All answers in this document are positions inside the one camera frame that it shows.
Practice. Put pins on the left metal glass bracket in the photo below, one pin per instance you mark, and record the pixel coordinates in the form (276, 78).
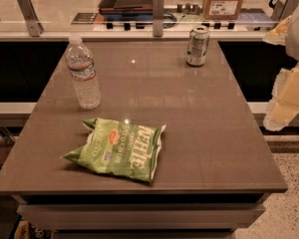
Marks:
(34, 27)

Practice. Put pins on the yellow bag under table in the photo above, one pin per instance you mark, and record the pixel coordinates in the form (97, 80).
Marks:
(26, 230)

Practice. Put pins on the silver green 7up can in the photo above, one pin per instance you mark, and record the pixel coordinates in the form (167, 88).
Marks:
(197, 45)

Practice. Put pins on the metal glass bracket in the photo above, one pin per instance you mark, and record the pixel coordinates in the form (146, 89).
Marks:
(34, 27)
(282, 8)
(157, 18)

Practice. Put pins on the right metal glass bracket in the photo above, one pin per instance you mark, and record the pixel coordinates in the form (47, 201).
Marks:
(282, 8)

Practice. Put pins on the clear plastic water bottle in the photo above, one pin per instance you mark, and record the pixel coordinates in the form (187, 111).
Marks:
(81, 66)

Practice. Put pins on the white table drawer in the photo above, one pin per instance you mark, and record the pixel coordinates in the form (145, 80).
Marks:
(141, 216)

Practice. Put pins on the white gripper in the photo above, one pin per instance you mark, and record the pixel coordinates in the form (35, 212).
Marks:
(284, 100)

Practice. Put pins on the brown cardboard box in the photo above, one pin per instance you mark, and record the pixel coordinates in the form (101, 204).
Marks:
(221, 9)

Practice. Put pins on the green jalapeno chip bag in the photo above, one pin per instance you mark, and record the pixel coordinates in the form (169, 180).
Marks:
(120, 149)

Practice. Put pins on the middle metal glass bracket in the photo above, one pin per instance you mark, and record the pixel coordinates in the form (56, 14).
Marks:
(157, 18)

